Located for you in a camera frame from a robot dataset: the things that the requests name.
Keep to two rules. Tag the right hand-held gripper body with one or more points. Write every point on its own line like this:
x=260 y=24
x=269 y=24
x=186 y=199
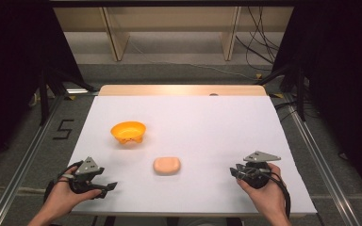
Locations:
x=257 y=171

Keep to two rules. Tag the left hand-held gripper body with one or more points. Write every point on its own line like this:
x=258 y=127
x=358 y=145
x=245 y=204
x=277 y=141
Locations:
x=86 y=169

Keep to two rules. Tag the person's right hand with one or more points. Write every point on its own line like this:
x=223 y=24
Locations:
x=265 y=196

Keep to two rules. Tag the person's left hand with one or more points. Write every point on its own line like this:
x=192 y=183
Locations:
x=63 y=197

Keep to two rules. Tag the orange plastic bowl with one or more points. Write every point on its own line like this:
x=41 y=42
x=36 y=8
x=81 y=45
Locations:
x=128 y=130

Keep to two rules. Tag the peach-coloured bread roll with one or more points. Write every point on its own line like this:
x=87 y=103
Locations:
x=166 y=165

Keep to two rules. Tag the white table sheet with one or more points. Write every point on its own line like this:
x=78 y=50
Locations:
x=194 y=125

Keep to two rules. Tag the yellow tape piece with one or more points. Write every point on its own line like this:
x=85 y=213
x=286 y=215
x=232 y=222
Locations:
x=277 y=95
x=259 y=76
x=70 y=97

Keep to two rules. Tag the black tripod stand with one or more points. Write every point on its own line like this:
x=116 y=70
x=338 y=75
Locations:
x=300 y=91
x=48 y=91

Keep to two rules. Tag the light wooden table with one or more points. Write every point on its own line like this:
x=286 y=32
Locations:
x=169 y=90

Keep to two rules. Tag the black curtain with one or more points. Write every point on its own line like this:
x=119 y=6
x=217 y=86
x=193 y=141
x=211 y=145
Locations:
x=15 y=62
x=342 y=78

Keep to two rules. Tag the light wooden shelf unit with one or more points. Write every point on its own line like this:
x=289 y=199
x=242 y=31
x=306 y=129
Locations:
x=169 y=19

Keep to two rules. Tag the metal floor rail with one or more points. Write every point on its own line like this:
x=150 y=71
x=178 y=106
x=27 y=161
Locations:
x=323 y=163
x=22 y=169

